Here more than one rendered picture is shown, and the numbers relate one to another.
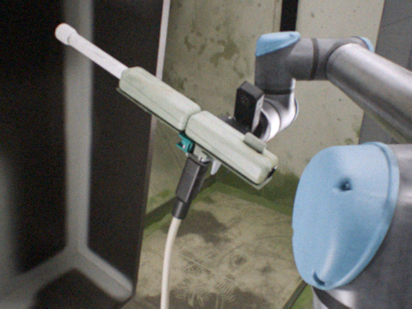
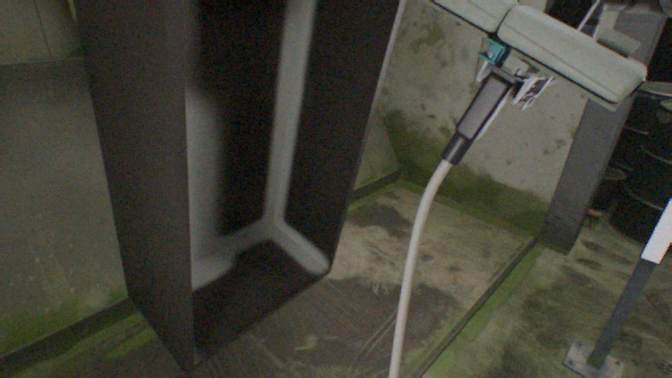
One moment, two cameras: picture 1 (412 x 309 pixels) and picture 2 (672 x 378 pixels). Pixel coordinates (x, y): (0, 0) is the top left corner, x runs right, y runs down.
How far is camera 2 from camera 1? 0.26 m
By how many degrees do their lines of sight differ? 7
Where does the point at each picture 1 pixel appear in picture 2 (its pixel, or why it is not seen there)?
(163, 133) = not seen: hidden behind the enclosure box
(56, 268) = (253, 236)
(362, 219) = not seen: outside the picture
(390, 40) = (629, 28)
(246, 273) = (432, 269)
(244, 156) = (603, 59)
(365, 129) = (582, 130)
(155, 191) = not seen: hidden behind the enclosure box
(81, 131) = (291, 92)
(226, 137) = (572, 33)
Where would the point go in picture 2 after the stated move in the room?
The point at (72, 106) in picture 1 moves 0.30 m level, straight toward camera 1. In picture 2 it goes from (286, 62) to (299, 82)
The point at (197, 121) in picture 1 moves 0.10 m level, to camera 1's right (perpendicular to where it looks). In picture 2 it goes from (525, 13) to (620, 18)
